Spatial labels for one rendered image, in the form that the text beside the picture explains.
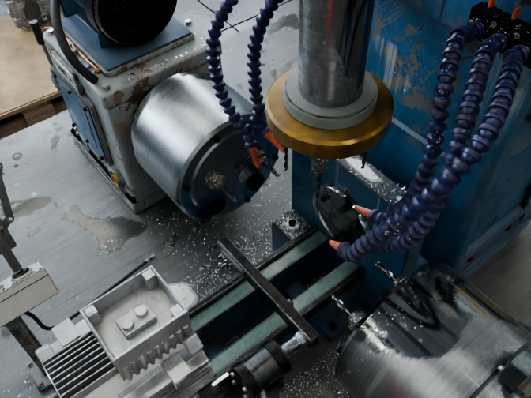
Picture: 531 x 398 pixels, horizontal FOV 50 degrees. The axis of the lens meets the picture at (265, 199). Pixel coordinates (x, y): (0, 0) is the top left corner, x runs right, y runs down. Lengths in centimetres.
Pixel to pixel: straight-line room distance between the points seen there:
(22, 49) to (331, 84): 265
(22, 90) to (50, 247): 168
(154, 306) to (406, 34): 57
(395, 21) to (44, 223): 93
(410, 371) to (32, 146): 118
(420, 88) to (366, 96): 19
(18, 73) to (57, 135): 148
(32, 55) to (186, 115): 219
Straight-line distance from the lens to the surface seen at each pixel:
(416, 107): 99
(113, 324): 88
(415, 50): 95
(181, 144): 105
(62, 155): 160
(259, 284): 97
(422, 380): 80
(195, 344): 87
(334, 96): 76
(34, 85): 300
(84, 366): 87
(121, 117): 120
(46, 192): 152
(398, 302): 82
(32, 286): 101
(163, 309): 87
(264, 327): 106
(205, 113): 106
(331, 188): 104
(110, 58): 122
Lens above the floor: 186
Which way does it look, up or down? 50 degrees down
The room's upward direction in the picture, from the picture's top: 2 degrees counter-clockwise
